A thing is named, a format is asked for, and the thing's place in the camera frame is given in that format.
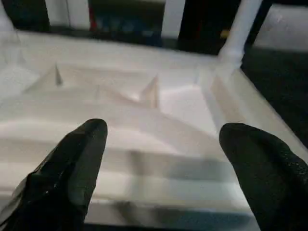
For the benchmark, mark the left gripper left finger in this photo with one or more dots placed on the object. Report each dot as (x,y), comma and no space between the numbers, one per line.
(60,180)

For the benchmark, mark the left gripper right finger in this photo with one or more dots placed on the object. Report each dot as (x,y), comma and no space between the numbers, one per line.
(272,180)

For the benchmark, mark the white plastic table top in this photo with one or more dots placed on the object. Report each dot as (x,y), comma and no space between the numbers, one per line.
(120,108)

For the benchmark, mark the white panel with screw holes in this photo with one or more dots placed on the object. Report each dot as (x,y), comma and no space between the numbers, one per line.
(281,26)

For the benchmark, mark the black box with gold label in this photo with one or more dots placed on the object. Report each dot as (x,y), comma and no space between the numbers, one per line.
(204,21)

